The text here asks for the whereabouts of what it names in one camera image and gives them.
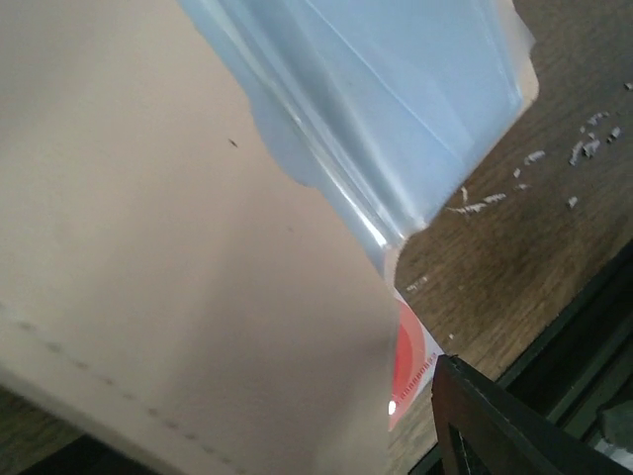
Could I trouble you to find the white card red circles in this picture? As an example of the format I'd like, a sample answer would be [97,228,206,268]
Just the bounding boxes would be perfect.
[388,293,444,431]

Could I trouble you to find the black front frame rail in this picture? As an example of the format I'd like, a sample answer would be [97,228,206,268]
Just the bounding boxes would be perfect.
[405,246,633,475]

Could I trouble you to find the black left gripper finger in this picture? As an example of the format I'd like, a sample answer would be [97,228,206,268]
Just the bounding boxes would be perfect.
[431,355,630,474]

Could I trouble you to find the beige leather card holder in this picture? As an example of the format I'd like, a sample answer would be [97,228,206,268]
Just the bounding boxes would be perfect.
[1,1,538,474]

